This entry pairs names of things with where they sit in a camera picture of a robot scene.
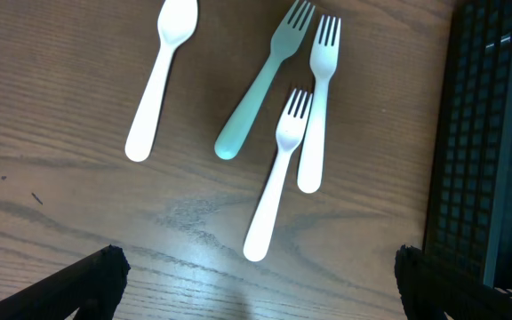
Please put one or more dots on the white plastic fork, lower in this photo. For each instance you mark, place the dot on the white plastic fork, lower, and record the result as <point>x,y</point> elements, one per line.
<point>289,135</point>

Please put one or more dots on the white plastic fork, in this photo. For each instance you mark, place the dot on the white plastic fork,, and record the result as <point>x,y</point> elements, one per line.
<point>323,63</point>
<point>289,135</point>

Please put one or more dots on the white plastic spoon by forks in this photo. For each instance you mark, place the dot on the white plastic spoon by forks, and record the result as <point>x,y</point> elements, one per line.
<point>176,23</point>

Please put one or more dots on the dark green plastic basket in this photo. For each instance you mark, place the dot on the dark green plastic basket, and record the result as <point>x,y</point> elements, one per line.
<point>469,215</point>

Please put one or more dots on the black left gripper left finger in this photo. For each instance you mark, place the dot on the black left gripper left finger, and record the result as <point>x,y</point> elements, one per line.
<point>91,288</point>

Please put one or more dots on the mint green plastic fork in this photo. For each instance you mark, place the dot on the mint green plastic fork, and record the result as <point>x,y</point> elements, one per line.
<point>284,43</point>

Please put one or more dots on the white plastic fork, upper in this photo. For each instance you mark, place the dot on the white plastic fork, upper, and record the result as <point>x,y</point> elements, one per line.
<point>323,63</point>

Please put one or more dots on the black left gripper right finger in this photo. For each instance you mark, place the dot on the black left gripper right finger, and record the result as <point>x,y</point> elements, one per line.
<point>431,291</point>

